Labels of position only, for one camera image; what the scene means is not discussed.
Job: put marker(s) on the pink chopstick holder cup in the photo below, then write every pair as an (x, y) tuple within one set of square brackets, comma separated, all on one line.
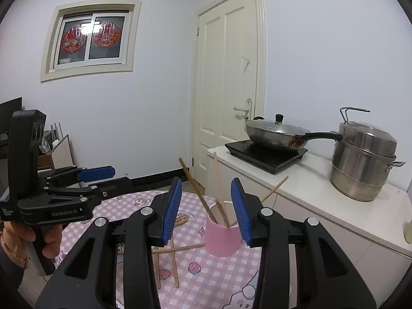
[(220, 240)]

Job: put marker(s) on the pink checkered tablecloth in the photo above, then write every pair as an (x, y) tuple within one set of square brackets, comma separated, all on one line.
[(205, 281)]

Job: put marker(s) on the white panelled door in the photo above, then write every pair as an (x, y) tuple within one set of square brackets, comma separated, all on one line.
[(228, 70)]

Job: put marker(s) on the stainless steel steamer pot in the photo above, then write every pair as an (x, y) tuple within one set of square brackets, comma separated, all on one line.
[(363, 159)]

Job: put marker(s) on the black induction cooktop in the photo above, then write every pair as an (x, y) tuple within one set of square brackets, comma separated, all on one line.
[(270, 159)]

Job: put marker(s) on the silver door handle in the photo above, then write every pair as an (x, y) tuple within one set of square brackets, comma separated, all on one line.
[(246, 110)]

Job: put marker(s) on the white board leaning on wall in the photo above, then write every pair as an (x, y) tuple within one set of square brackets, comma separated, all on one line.
[(60, 156)]

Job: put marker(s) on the white kitchen counter cabinet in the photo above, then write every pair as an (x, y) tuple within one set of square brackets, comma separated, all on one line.
[(370, 233)]

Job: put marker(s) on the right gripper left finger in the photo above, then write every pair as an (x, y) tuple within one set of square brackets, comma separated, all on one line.
[(87, 276)]

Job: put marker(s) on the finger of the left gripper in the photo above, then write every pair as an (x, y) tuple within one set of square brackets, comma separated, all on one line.
[(112, 188), (96, 174)]

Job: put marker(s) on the window with red decorations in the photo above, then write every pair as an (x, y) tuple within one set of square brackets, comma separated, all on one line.
[(91, 37)]

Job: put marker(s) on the steel wok with lid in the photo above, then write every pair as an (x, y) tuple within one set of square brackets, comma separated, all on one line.
[(279, 135)]

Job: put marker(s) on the person's left hand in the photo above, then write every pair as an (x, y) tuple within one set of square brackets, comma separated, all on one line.
[(16, 234)]

